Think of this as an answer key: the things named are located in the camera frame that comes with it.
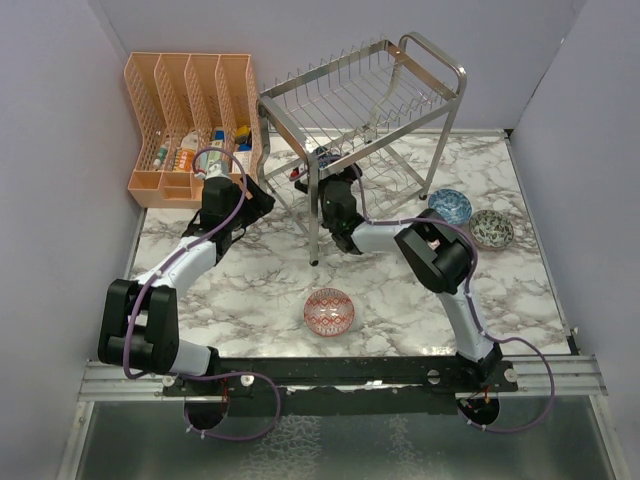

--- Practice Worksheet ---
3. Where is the blue triangle pattern bowl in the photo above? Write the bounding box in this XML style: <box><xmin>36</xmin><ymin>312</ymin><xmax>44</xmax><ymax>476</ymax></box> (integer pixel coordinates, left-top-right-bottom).
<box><xmin>314</xmin><ymin>146</ymin><xmax>342</xmax><ymax>169</ymax></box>

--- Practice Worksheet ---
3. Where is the red diamond pattern bowl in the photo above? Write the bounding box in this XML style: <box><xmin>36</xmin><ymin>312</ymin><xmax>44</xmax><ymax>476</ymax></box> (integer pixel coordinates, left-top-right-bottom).
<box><xmin>303</xmin><ymin>288</ymin><xmax>356</xmax><ymax>337</ymax></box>

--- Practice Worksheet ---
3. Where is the stainless steel dish rack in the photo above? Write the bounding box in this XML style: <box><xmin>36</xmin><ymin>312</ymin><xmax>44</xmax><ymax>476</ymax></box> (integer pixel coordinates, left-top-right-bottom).
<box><xmin>257</xmin><ymin>32</ymin><xmax>468</xmax><ymax>265</ymax></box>

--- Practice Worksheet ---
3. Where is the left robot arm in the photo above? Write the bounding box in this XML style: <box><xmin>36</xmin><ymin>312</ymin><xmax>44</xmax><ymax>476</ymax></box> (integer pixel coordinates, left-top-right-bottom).
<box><xmin>98</xmin><ymin>176</ymin><xmax>275</xmax><ymax>395</ymax></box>

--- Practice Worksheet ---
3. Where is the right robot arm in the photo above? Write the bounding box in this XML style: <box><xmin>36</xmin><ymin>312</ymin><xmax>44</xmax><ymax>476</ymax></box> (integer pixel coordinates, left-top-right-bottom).
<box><xmin>318</xmin><ymin>171</ymin><xmax>502</xmax><ymax>391</ymax></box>

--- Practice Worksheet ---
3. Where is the green white box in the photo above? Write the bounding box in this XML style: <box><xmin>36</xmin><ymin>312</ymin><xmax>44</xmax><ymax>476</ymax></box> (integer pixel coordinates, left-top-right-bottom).
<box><xmin>206</xmin><ymin>129</ymin><xmax>225</xmax><ymax>166</ymax></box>

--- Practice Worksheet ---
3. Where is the white glue tube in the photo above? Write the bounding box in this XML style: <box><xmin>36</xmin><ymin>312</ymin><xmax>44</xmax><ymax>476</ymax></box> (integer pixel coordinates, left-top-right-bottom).
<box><xmin>152</xmin><ymin>141</ymin><xmax>169</xmax><ymax>171</ymax></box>

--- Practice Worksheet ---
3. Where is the orange plastic file organizer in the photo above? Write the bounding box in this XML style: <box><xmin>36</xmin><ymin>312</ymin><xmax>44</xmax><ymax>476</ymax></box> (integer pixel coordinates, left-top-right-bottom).
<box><xmin>124</xmin><ymin>52</ymin><xmax>262</xmax><ymax>209</ymax></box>

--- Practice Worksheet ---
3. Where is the blue floral bowl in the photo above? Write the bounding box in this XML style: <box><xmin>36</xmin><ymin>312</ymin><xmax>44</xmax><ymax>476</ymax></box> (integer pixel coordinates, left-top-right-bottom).
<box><xmin>428</xmin><ymin>188</ymin><xmax>473</xmax><ymax>226</ymax></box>

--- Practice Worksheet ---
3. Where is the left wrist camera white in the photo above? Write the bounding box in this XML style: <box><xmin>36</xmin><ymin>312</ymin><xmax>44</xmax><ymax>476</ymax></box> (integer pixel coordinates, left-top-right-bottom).
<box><xmin>194</xmin><ymin>160</ymin><xmax>231</xmax><ymax>181</ymax></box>

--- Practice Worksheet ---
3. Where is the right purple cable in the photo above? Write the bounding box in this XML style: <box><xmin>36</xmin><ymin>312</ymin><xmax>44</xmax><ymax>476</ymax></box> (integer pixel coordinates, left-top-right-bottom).
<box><xmin>344</xmin><ymin>162</ymin><xmax>558</xmax><ymax>434</ymax></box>

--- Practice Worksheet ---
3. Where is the purple cable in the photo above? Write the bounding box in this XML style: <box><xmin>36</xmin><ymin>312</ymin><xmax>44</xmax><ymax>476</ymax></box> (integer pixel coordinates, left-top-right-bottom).
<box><xmin>122</xmin><ymin>147</ymin><xmax>282</xmax><ymax>442</ymax></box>
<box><xmin>344</xmin><ymin>162</ymin><xmax>558</xmax><ymax>434</ymax></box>

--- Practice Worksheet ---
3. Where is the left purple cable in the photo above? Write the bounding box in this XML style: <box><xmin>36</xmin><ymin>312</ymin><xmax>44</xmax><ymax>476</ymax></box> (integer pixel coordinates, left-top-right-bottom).
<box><xmin>122</xmin><ymin>147</ymin><xmax>282</xmax><ymax>442</ymax></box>

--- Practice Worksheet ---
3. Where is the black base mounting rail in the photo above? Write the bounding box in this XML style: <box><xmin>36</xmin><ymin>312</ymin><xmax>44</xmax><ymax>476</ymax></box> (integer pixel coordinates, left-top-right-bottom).
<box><xmin>99</xmin><ymin>344</ymin><xmax>521</xmax><ymax>416</ymax></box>

